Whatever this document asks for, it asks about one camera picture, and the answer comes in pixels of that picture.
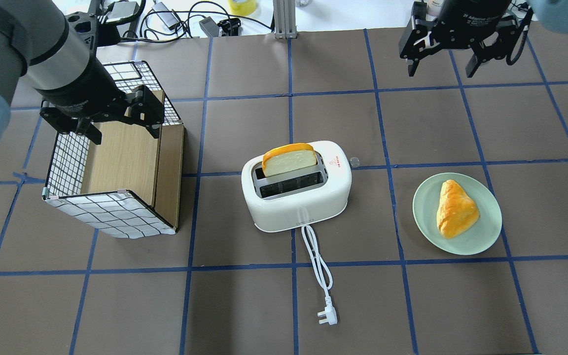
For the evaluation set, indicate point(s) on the golden pastry bread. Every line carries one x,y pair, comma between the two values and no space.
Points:
457,212

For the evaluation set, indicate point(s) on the aluminium frame post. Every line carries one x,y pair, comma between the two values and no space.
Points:
284,19

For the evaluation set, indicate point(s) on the bread slice in toaster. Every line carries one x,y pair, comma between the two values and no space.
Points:
288,158

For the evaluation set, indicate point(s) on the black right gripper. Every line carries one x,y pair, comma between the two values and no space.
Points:
466,22

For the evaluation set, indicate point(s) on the white toaster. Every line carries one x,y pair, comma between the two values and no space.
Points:
301,197

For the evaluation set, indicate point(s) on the yellow tape roll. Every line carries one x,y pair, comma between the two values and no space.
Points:
242,7

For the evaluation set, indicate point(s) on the light green plate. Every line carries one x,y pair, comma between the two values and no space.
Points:
475,240

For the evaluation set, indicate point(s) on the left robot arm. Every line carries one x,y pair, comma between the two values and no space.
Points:
55,54

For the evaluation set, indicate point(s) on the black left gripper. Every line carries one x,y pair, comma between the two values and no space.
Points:
83,92

